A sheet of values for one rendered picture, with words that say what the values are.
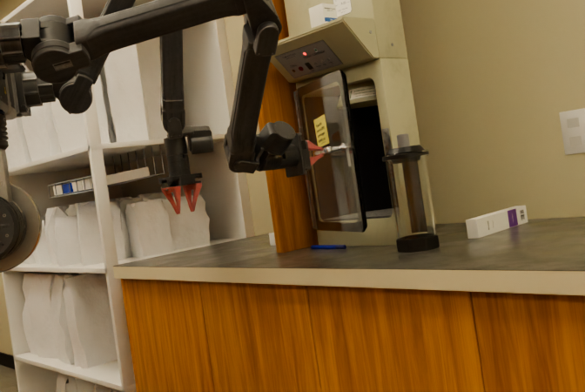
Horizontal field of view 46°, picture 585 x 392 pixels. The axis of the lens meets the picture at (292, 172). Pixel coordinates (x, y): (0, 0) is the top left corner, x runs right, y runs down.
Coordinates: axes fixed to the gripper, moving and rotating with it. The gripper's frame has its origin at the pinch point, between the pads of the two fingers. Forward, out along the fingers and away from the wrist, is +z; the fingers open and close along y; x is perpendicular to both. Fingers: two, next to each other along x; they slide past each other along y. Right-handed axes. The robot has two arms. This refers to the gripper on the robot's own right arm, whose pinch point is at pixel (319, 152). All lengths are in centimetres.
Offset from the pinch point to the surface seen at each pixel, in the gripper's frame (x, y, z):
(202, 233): 116, -21, 37
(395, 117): -13.4, 5.9, 15.4
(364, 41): -13.8, 25.0, 7.6
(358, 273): -24.3, -27.3, -17.1
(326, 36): -5.9, 28.3, 2.8
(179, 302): 53, -36, -15
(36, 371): 212, -76, -4
